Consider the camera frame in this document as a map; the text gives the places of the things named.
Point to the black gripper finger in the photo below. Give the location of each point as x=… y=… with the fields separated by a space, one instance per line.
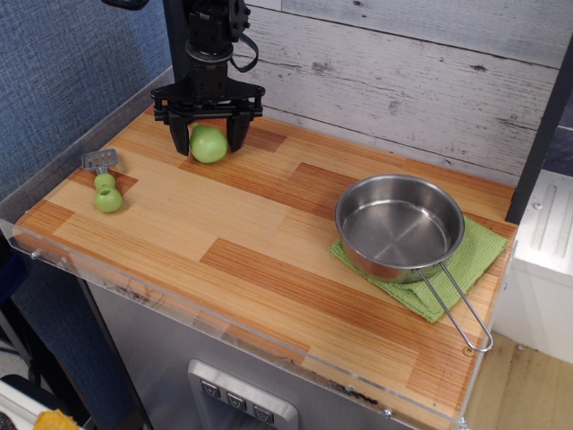
x=237 y=129
x=181 y=131

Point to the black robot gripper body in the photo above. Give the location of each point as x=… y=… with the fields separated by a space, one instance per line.
x=207 y=92

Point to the green toy pear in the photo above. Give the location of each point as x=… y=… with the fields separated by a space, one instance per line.
x=207 y=144

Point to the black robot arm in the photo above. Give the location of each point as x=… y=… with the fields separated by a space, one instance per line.
x=205 y=38

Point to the stainless steel pot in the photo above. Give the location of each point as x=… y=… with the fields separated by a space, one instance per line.
x=403 y=229

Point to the stainless steel cabinet front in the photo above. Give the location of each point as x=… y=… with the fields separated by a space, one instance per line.
x=156 y=350

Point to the green woven cloth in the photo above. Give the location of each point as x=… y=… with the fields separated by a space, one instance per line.
x=478 y=250

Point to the silver dispenser button panel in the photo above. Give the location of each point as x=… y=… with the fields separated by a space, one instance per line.
x=226 y=402

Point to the yellow black object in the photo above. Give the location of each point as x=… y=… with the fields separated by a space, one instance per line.
x=54 y=420

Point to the white ridged box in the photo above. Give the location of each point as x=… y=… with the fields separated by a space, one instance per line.
x=535 y=304

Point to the black left post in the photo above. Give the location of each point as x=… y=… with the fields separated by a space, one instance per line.
x=177 y=24

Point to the black post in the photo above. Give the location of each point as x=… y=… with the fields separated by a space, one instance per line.
x=543 y=139
x=177 y=24

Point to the green handled toy spatula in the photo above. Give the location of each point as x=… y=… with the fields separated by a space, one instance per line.
x=107 y=199

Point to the clear acrylic guard rail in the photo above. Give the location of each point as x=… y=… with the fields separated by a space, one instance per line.
x=244 y=244

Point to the black right post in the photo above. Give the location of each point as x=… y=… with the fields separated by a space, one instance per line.
x=543 y=139

